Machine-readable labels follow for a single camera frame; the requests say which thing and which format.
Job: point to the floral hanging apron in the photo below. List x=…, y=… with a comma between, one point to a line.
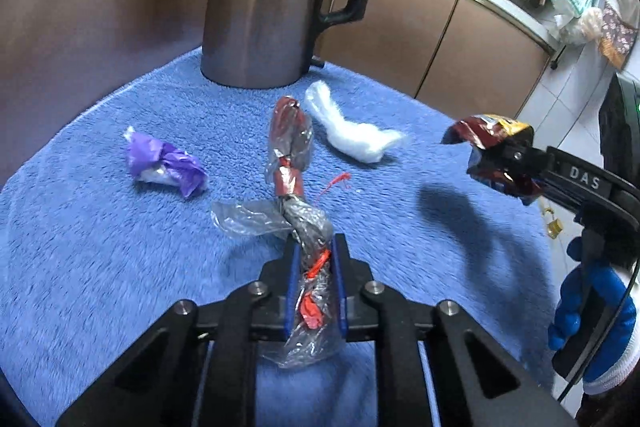
x=619, y=30

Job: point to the brown kitchen base cabinets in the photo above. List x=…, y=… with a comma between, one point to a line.
x=60, y=57

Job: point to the right blue gloved hand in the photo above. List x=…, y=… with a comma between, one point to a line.
x=597, y=317

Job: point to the blue towel table cover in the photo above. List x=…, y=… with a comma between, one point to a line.
x=161, y=191

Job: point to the brown yellow snack wrapper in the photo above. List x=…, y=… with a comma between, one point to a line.
x=485, y=131

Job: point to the cooking oil bottle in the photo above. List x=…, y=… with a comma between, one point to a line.
x=554, y=225

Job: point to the white plastic bag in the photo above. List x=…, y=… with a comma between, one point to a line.
x=360, y=141

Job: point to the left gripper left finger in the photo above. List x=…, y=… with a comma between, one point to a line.
x=195, y=362

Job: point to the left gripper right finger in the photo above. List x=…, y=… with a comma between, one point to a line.
x=434, y=365

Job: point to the purple plastic wrapper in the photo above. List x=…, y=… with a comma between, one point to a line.
x=151, y=160

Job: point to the clear red long wrapper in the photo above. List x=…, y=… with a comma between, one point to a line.
x=312, y=329

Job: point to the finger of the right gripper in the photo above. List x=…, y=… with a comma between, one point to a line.
x=511, y=169

